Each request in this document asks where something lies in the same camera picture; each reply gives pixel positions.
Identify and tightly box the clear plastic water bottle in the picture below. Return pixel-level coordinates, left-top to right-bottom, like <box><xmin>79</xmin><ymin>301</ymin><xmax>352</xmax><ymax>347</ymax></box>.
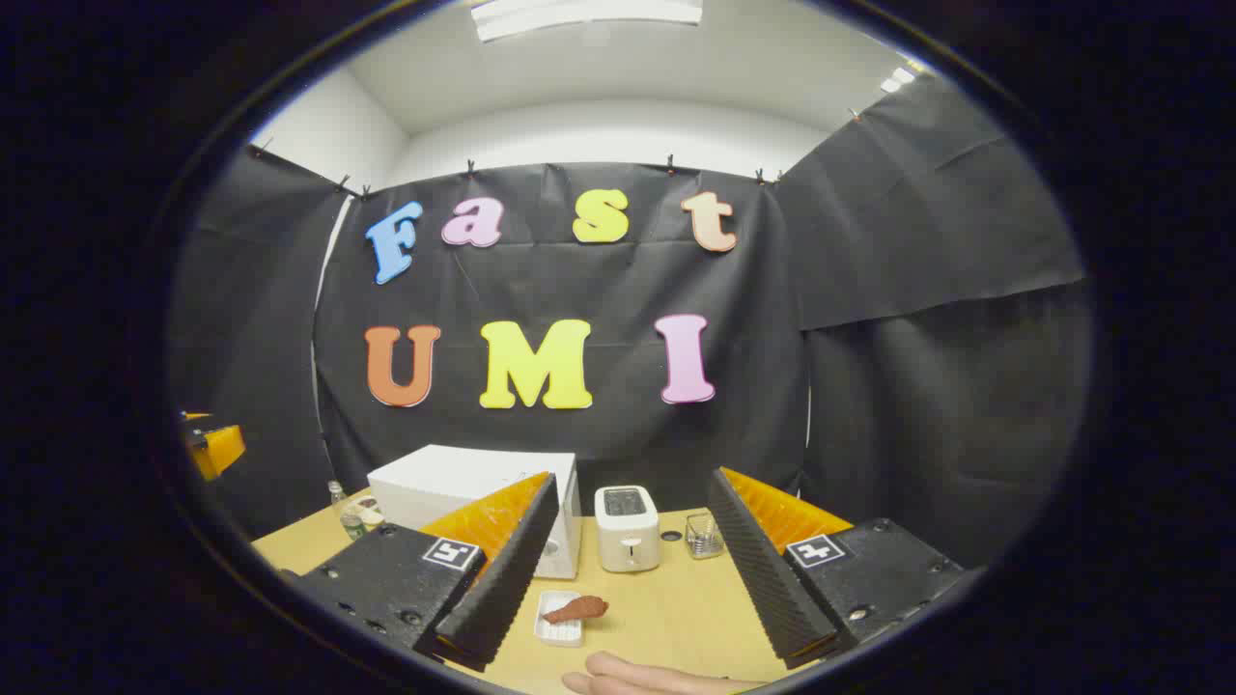
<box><xmin>328</xmin><ymin>481</ymin><xmax>368</xmax><ymax>542</ymax></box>

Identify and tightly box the white toaster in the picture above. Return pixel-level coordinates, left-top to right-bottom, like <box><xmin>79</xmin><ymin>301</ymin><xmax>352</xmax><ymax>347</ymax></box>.
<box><xmin>594</xmin><ymin>485</ymin><xmax>662</xmax><ymax>573</ymax></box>

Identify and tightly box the white rectangular tray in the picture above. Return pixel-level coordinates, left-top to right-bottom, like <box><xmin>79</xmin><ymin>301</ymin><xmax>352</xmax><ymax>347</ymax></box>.
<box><xmin>534</xmin><ymin>590</ymin><xmax>585</xmax><ymax>648</ymax></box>

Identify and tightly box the long ceiling light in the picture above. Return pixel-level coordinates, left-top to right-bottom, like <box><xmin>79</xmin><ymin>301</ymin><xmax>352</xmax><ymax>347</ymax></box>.
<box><xmin>470</xmin><ymin>0</ymin><xmax>704</xmax><ymax>42</ymax></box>

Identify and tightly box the brown chicken drumstick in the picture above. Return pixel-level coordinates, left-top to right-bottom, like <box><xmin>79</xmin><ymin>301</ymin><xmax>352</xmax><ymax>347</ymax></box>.
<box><xmin>541</xmin><ymin>595</ymin><xmax>609</xmax><ymax>626</ymax></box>

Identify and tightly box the small wire mesh holder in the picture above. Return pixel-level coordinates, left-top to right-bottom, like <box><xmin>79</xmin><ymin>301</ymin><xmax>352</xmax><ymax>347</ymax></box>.
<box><xmin>685</xmin><ymin>512</ymin><xmax>725</xmax><ymax>561</ymax></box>

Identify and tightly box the white microwave oven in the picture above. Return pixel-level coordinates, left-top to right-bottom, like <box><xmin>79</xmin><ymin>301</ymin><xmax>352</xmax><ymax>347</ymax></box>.
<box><xmin>367</xmin><ymin>444</ymin><xmax>583</xmax><ymax>580</ymax></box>

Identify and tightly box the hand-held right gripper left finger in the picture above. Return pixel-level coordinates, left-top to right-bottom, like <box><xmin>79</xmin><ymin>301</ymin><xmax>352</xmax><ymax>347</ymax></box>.
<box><xmin>290</xmin><ymin>471</ymin><xmax>561</xmax><ymax>674</ymax></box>

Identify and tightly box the black backdrop cloth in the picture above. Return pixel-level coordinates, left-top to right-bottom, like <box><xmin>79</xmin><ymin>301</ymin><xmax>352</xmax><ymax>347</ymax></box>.
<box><xmin>169</xmin><ymin>72</ymin><xmax>1097</xmax><ymax>570</ymax></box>

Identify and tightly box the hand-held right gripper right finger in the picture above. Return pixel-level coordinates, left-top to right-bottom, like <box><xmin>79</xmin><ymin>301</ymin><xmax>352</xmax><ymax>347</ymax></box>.
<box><xmin>707</xmin><ymin>467</ymin><xmax>967</xmax><ymax>670</ymax></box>

